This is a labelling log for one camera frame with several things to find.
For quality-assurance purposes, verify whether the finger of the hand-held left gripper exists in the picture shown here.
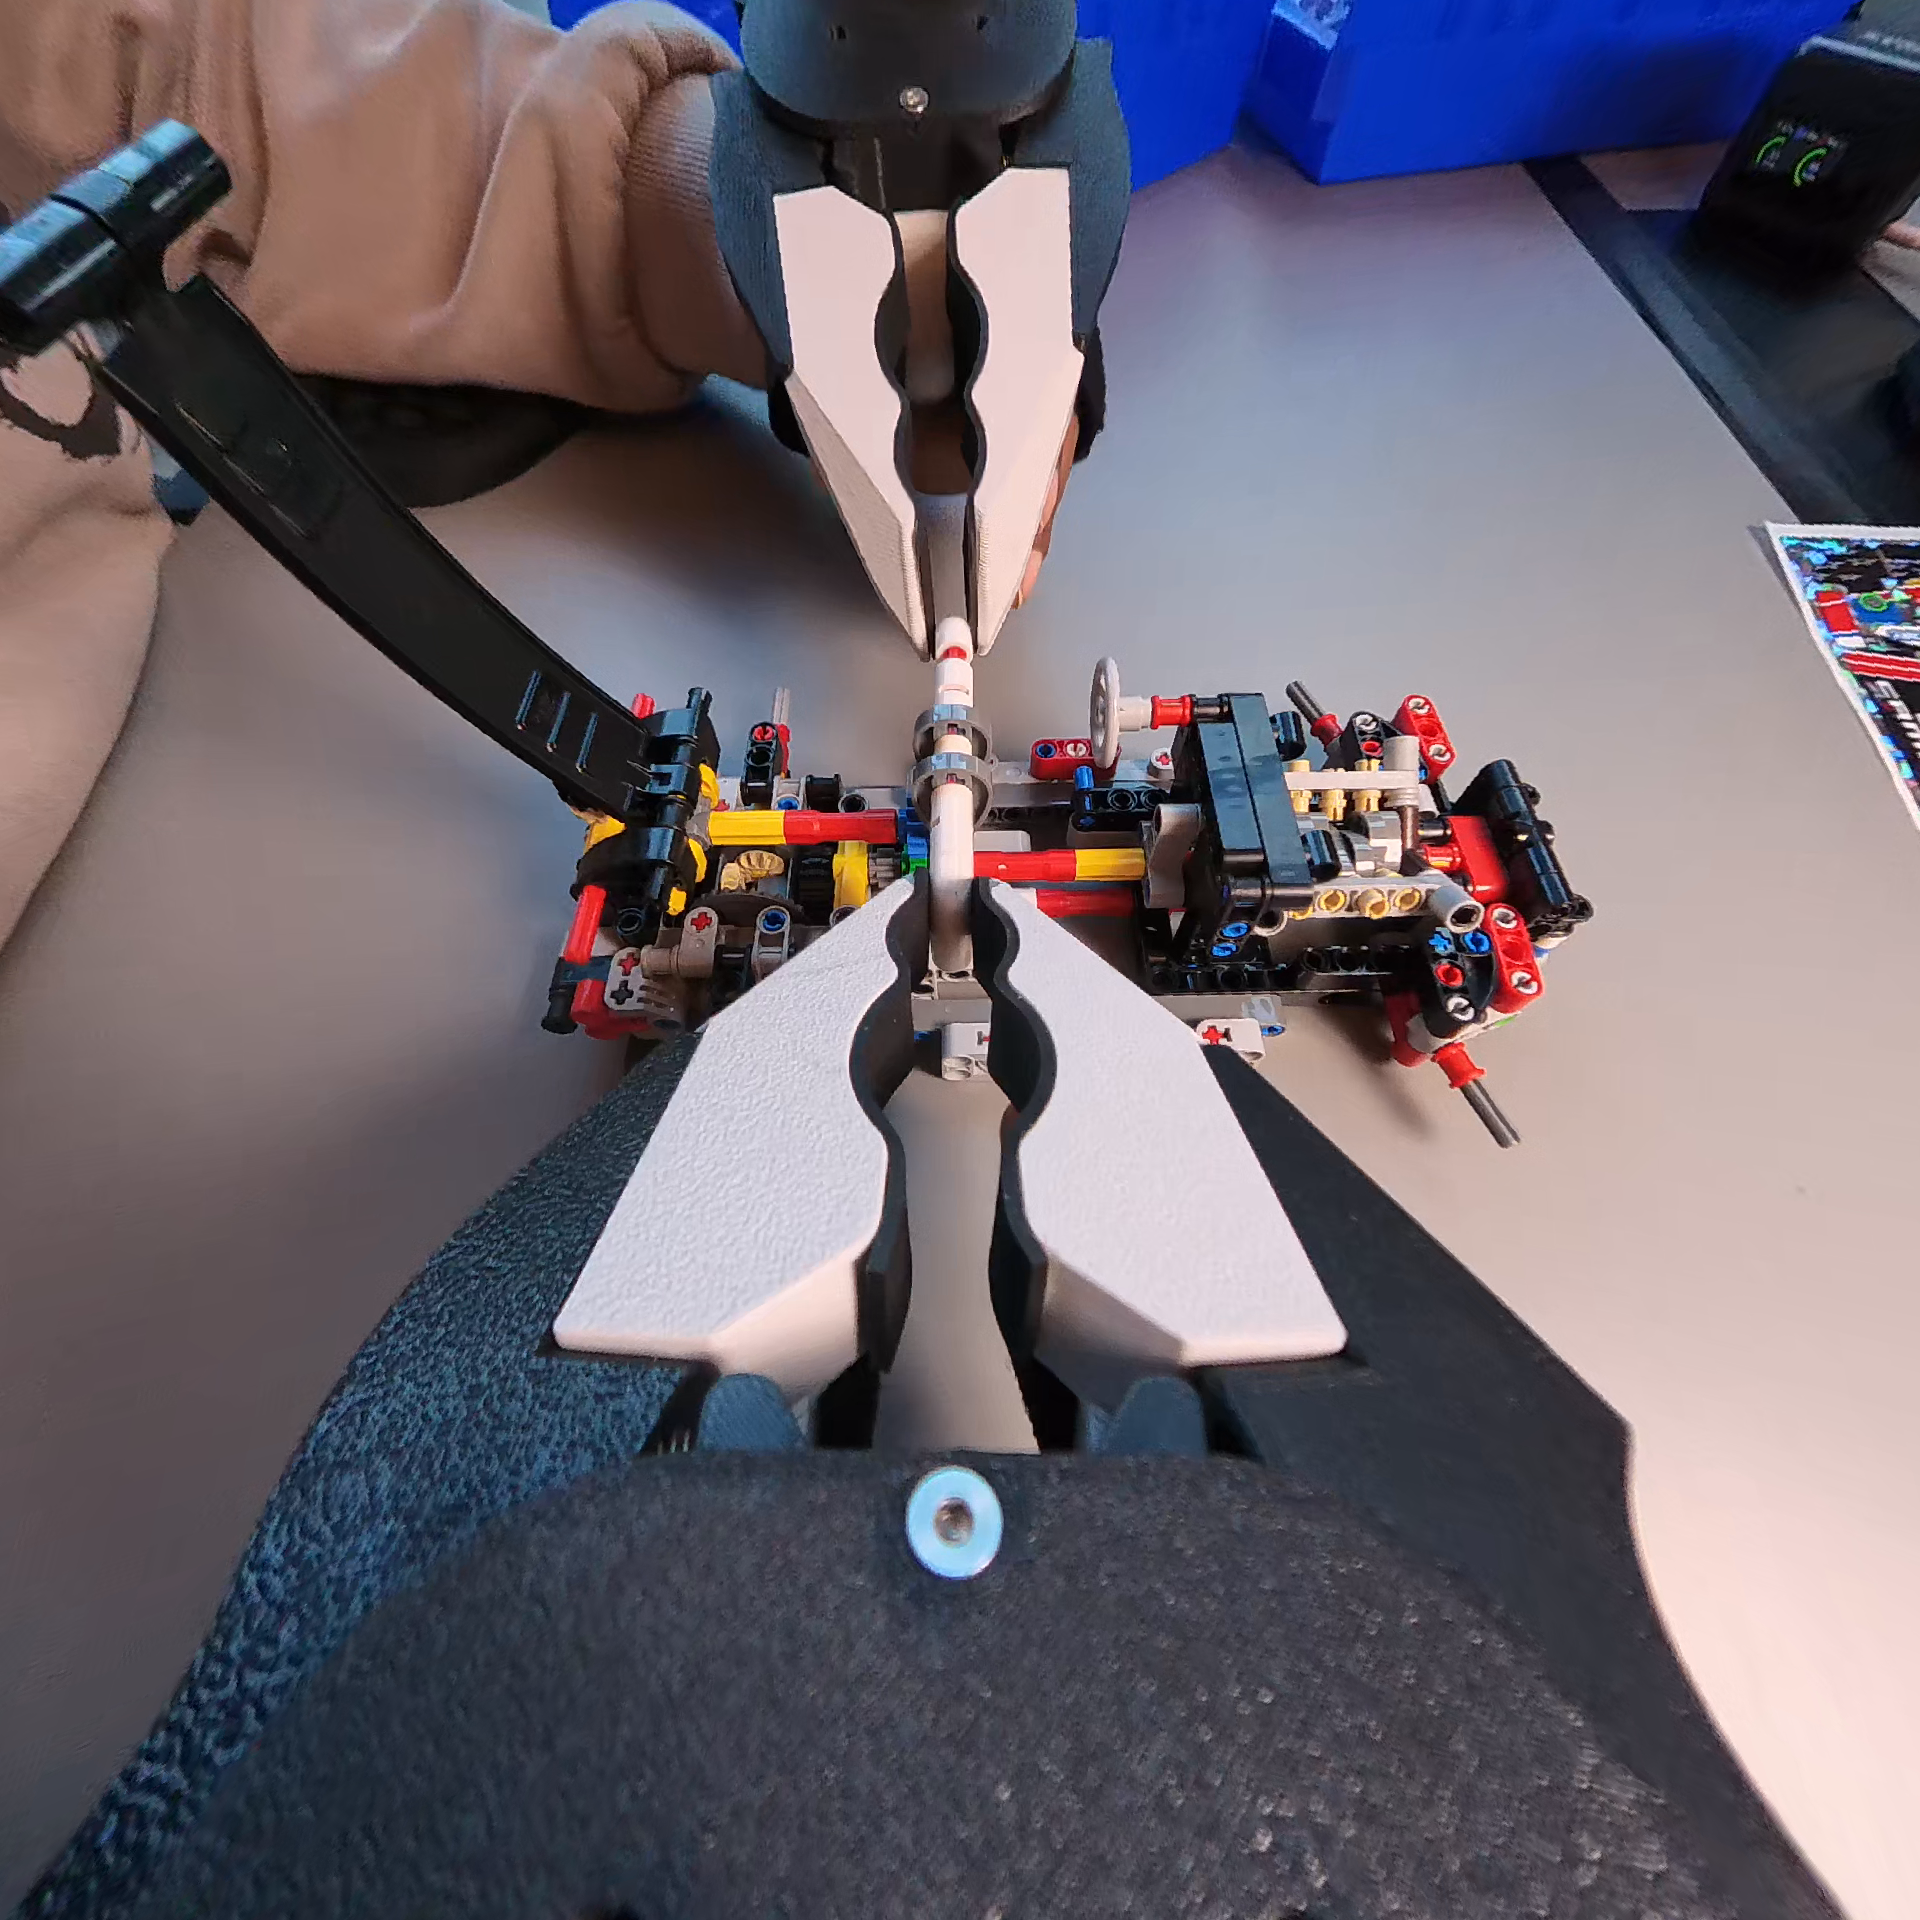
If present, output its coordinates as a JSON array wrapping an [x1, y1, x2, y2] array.
[[773, 181, 939, 664], [952, 164, 1085, 664]]

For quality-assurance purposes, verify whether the person's left forearm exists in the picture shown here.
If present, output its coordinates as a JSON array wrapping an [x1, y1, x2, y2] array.
[[152, 0, 775, 422]]

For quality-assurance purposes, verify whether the multicoloured lego car chassis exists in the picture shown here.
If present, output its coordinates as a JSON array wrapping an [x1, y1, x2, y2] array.
[[539, 645, 1596, 1154]]

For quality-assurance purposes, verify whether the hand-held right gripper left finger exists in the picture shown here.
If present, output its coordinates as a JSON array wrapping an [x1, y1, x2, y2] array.
[[552, 877, 921, 1403]]

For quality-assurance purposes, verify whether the black mesh pad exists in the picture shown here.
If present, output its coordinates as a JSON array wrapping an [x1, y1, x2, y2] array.
[[292, 368, 594, 512]]

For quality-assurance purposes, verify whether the black device green display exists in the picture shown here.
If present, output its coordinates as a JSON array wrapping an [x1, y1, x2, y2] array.
[[1696, 30, 1920, 272]]

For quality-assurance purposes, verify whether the person's left hand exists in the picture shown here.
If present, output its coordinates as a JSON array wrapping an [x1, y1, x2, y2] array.
[[991, 420, 1085, 617]]

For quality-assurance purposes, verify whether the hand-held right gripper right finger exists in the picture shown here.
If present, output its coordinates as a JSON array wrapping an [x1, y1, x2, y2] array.
[[977, 877, 1348, 1403]]

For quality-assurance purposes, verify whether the holographic sticker sheet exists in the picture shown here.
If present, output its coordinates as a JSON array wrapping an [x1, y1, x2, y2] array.
[[1763, 521, 1920, 827]]

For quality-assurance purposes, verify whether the blue plastic storage bin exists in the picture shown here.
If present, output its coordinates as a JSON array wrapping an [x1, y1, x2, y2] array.
[[1245, 0, 1863, 185], [1072, 0, 1279, 190]]

